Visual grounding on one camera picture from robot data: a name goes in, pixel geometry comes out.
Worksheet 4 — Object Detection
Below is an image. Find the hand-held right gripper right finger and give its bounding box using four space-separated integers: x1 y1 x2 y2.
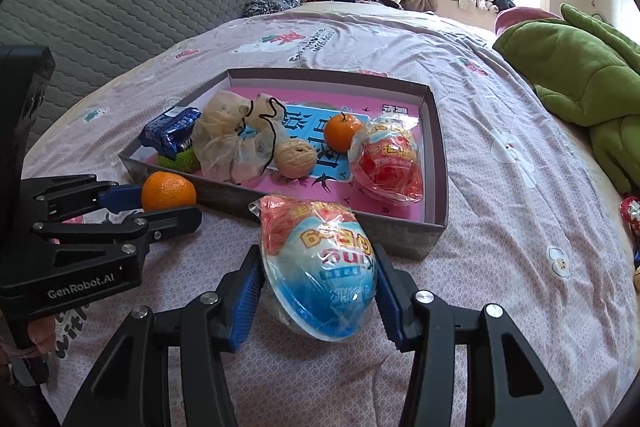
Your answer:
372 243 576 427

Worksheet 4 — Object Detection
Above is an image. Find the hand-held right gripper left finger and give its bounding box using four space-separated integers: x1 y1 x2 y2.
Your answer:
62 246 266 427

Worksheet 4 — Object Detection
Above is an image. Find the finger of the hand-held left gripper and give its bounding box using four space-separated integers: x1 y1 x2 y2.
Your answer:
32 206 202 258
20 174 146 224

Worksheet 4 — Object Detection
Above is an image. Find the orange mandarin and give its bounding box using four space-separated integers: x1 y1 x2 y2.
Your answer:
323 112 364 152
141 171 198 211

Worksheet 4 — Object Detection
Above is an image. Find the green fuzzy hair ring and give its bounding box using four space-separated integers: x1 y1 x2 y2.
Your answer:
155 147 201 170

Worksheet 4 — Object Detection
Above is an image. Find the grey cardboard box tray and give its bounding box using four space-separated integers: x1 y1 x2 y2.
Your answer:
117 67 449 260

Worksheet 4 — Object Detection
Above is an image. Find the blue and white toy egg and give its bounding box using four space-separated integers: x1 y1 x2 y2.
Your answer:
248 194 378 343

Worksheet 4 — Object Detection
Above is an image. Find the blue snack packet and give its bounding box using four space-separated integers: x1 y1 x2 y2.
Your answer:
138 105 203 159

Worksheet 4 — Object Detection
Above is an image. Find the beige mesh drawstring bag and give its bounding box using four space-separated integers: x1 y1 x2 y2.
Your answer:
191 89 291 185

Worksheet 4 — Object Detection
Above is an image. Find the brown walnut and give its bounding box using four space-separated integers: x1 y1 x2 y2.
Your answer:
274 142 318 179

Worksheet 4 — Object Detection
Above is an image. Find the red toy egg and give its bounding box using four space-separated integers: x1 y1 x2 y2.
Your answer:
347 116 426 202

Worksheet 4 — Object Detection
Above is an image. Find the person's left hand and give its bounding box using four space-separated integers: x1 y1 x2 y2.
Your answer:
27 313 61 356

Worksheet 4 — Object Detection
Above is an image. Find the pink and blue book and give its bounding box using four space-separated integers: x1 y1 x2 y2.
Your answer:
145 97 426 223

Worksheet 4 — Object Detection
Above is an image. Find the grey quilted headboard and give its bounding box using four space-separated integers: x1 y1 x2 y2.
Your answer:
0 0 283 148

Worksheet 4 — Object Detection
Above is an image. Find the dark patterned cloth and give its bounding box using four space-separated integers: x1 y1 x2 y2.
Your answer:
243 0 301 18

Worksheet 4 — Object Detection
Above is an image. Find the red and white candy packet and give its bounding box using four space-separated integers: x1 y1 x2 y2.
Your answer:
619 196 640 238

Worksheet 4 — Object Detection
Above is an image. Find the green blanket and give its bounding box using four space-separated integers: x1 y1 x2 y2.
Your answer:
492 3 640 195

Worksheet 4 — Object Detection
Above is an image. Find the pink pillow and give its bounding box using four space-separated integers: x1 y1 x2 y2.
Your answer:
494 6 561 35

